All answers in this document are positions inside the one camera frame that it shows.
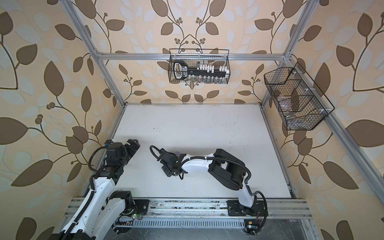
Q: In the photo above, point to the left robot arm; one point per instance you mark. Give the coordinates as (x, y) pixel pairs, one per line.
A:
(96, 195)

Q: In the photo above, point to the wire basket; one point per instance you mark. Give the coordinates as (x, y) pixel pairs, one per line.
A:
(300, 101)
(216, 57)

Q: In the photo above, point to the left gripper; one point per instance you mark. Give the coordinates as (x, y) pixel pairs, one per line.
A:
(131, 150)

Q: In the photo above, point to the black tool in basket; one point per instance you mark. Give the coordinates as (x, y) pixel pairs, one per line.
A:
(199, 72)

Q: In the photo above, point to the back wire basket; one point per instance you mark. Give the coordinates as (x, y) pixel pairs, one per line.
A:
(216, 57)

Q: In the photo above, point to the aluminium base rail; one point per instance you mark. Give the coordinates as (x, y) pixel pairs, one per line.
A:
(193, 213)

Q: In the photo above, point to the right wire basket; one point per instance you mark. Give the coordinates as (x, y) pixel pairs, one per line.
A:
(300, 101)

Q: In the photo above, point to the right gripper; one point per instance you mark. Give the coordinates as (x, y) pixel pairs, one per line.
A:
(166, 170)

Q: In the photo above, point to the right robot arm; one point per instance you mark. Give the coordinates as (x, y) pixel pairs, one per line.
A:
(228, 170)

